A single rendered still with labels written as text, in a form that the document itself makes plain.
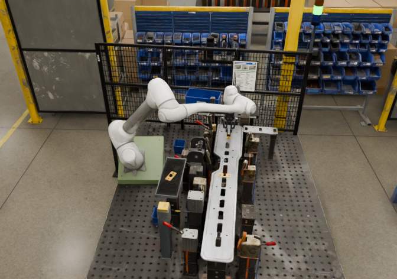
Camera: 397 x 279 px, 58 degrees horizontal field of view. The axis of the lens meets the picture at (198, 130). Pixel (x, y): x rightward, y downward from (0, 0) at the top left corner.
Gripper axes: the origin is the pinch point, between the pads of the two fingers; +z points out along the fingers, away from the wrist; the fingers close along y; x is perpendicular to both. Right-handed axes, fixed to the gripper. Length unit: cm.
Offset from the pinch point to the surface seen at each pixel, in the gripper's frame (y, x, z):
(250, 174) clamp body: 18.1, -43.6, 5.3
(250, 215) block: 19, -85, 2
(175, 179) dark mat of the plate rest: -30, -73, -12
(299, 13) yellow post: 50, 59, -80
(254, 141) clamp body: 20.7, -8.4, 1.5
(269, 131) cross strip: 33.9, 13.3, 5.9
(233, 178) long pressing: 6.5, -49.0, 5.0
